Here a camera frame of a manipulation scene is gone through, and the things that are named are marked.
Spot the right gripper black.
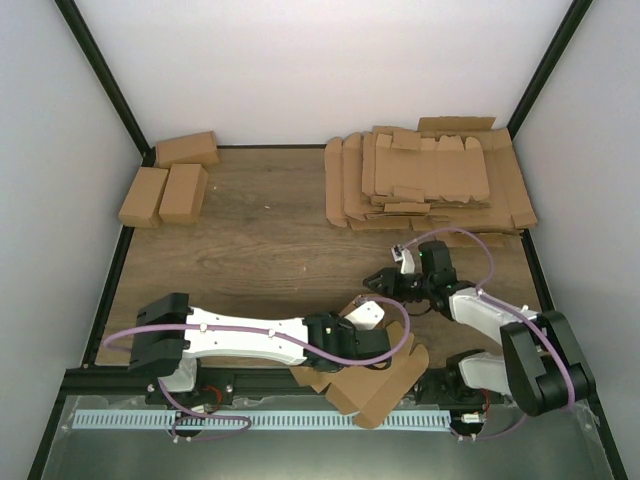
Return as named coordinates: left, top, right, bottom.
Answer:
left=364, top=267, right=434, bottom=304

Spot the right black corner post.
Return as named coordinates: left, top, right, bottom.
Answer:
left=507, top=0, right=593, bottom=139

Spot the cardboard box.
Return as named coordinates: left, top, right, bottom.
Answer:
left=289, top=294, right=431, bottom=431
left=159, top=164, right=209, bottom=224
left=156, top=131, right=220, bottom=168
left=118, top=167, right=168, bottom=229

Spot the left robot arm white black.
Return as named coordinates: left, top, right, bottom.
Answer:
left=129, top=293, right=391, bottom=404

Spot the left black corner post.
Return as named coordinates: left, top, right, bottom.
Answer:
left=54, top=0, right=155, bottom=167

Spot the stack of flat cardboard sheets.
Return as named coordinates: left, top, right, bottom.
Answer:
left=324, top=117, right=538, bottom=234

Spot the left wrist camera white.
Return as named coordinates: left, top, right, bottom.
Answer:
left=340, top=298, right=385, bottom=331

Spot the black corner post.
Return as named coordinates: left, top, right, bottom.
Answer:
left=507, top=0, right=593, bottom=139
left=54, top=0, right=155, bottom=167

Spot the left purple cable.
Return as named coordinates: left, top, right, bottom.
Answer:
left=102, top=295, right=412, bottom=444

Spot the folded cardboard box back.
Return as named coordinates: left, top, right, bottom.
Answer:
left=156, top=131, right=220, bottom=168

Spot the black aluminium frame rail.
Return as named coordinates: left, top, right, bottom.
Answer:
left=60, top=366, right=504, bottom=409

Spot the light blue slotted cable duct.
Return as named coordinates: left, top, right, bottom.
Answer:
left=71, top=409, right=451, bottom=432

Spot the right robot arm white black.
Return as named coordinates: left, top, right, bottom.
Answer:
left=363, top=240, right=596, bottom=417

